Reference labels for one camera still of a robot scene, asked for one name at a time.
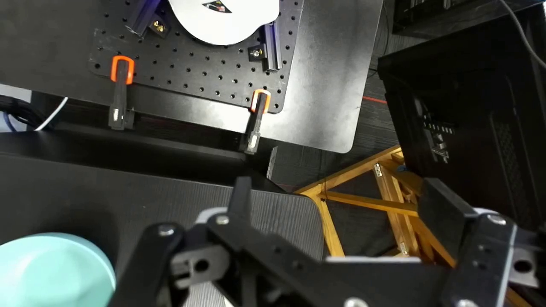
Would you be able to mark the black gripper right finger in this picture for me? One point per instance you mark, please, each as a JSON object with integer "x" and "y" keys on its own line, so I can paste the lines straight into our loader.
{"x": 446, "y": 219}

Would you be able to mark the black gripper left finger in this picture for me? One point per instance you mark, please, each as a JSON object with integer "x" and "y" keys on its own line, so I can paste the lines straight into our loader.
{"x": 267, "y": 223}

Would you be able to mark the teal blue bowl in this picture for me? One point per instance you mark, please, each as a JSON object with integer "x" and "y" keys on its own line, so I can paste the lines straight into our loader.
{"x": 52, "y": 274}

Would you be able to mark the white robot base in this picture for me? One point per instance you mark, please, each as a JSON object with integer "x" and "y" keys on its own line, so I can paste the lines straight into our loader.
{"x": 228, "y": 26}

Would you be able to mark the orange black clamp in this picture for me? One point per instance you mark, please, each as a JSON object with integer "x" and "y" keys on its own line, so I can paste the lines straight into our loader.
{"x": 258, "y": 113}
{"x": 122, "y": 91}

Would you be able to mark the black monitor with label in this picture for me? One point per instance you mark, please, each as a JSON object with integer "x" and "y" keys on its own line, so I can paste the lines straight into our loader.
{"x": 483, "y": 113}

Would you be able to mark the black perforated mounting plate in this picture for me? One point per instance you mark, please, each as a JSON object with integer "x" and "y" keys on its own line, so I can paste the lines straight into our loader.
{"x": 199, "y": 74}

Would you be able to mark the blue metal base bracket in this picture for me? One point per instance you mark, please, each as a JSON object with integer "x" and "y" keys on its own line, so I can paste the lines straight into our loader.
{"x": 270, "y": 52}
{"x": 142, "y": 15}

